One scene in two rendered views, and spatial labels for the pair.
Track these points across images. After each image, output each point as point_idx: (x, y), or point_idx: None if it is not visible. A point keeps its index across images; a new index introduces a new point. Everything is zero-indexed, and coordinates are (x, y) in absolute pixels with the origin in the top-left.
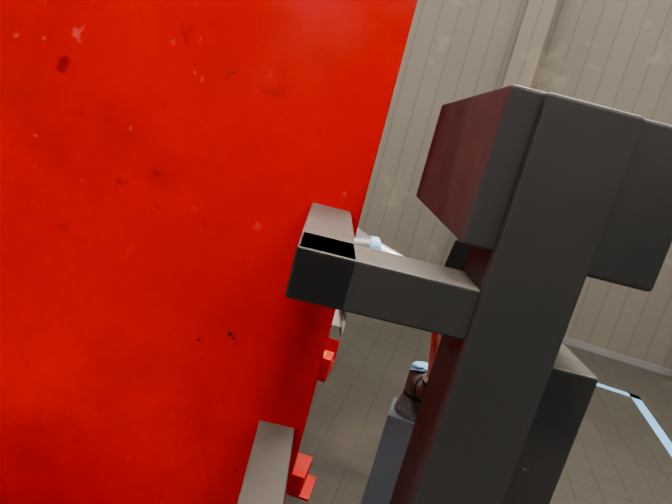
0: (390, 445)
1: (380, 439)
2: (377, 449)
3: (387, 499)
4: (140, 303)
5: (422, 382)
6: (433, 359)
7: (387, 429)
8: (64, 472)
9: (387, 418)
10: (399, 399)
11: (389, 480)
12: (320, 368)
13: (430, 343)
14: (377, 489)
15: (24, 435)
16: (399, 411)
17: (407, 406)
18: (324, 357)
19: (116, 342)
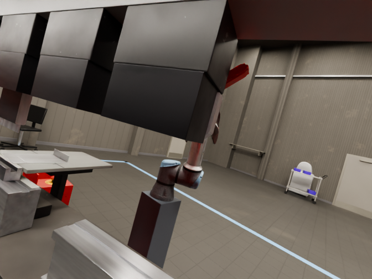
0: (160, 224)
1: (155, 225)
2: (153, 233)
3: (156, 261)
4: None
5: (188, 171)
6: (199, 153)
7: (160, 215)
8: None
9: (160, 207)
10: (158, 190)
11: (159, 248)
12: (62, 196)
13: (196, 143)
14: (151, 260)
15: None
16: (163, 198)
17: (168, 192)
18: (65, 185)
19: None
